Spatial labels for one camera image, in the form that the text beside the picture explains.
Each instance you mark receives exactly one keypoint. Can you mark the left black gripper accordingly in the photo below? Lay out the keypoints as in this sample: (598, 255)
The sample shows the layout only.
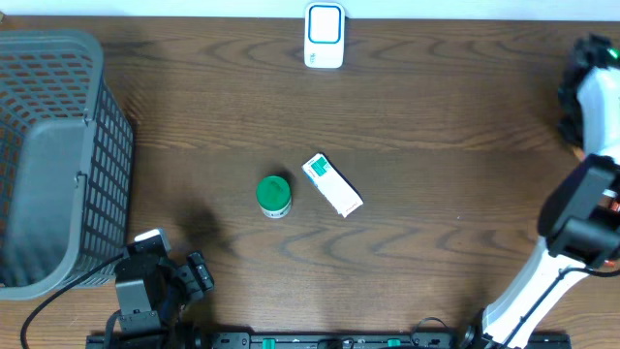
(194, 276)

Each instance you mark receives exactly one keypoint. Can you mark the green lid jar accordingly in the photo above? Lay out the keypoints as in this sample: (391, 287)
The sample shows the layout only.
(274, 196)

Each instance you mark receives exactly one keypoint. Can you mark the white and green carton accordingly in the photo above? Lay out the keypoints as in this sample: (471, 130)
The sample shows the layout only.
(332, 185)

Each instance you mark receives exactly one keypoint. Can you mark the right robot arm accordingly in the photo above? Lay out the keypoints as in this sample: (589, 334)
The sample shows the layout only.
(578, 225)

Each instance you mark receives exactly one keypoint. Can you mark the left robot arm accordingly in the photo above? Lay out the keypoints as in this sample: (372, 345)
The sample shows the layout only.
(152, 291)

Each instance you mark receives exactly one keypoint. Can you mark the white barcode scanner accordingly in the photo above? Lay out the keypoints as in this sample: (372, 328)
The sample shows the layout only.
(324, 37)

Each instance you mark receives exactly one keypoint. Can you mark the grey plastic mesh basket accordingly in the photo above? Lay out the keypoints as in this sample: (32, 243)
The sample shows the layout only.
(66, 164)

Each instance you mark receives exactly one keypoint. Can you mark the black mounting rail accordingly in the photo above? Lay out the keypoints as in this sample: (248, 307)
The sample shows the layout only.
(426, 340)

